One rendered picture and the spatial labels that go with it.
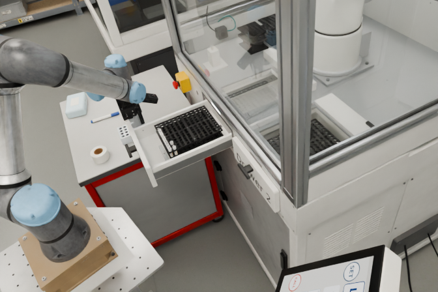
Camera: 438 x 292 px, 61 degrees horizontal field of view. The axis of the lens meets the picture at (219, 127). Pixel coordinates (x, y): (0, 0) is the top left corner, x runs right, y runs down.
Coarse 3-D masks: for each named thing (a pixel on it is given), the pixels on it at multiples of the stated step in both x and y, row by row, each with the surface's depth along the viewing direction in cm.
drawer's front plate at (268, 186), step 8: (240, 144) 130; (240, 152) 131; (248, 152) 127; (240, 160) 135; (248, 160) 125; (256, 168) 121; (256, 176) 124; (264, 176) 118; (256, 184) 128; (264, 184) 119; (272, 184) 116; (264, 192) 123; (272, 192) 114; (272, 200) 117; (272, 208) 121
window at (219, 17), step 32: (192, 0) 125; (224, 0) 99; (256, 0) 82; (192, 32) 140; (224, 32) 108; (256, 32) 89; (192, 64) 159; (224, 64) 120; (256, 64) 96; (224, 96) 134; (256, 96) 105; (256, 128) 116
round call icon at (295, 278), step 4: (292, 276) 86; (296, 276) 85; (300, 276) 83; (292, 280) 85; (296, 280) 84; (300, 280) 83; (292, 284) 84; (296, 284) 83; (288, 288) 84; (292, 288) 83; (296, 288) 82
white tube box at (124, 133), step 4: (120, 128) 167; (124, 128) 165; (120, 132) 164; (124, 132) 163; (128, 132) 163; (120, 136) 162; (124, 136) 161; (128, 136) 161; (124, 140) 162; (128, 140) 163; (124, 144) 163
